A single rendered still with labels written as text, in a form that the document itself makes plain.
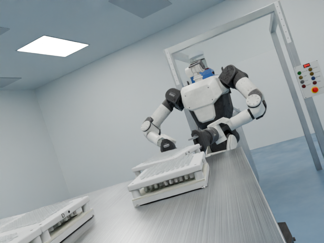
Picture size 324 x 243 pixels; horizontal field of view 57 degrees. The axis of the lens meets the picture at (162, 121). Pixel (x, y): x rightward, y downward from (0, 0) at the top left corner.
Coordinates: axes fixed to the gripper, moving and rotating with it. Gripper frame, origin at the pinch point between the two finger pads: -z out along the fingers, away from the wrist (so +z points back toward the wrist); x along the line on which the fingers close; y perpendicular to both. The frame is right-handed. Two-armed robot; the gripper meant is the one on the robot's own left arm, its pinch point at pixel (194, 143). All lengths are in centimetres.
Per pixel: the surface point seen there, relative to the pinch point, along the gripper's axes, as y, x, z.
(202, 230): -52, 7, -76
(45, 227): -8, 1, -87
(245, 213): -58, 7, -69
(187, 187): -31, 6, -52
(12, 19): 254, -194, 69
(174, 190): -27, 5, -54
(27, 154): 589, -42, 183
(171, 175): -28, 1, -54
